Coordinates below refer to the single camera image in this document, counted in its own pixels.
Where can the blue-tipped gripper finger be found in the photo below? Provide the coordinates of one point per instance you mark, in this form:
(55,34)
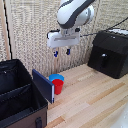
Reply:
(55,53)
(68,51)

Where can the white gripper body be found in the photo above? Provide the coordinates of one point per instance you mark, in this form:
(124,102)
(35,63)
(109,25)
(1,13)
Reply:
(63,39)

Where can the red plastic cup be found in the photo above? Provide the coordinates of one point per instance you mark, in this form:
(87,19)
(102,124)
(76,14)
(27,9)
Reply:
(57,86)

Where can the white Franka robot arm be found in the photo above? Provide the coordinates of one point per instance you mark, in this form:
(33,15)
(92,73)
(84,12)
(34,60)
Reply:
(74,13)

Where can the blue plastic cup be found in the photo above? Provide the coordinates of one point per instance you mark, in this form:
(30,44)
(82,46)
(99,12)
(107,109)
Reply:
(56,77)

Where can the dark blue book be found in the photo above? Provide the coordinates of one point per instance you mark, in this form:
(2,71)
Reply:
(43,85)

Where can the open black fabric case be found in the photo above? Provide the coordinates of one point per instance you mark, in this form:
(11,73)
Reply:
(18,96)

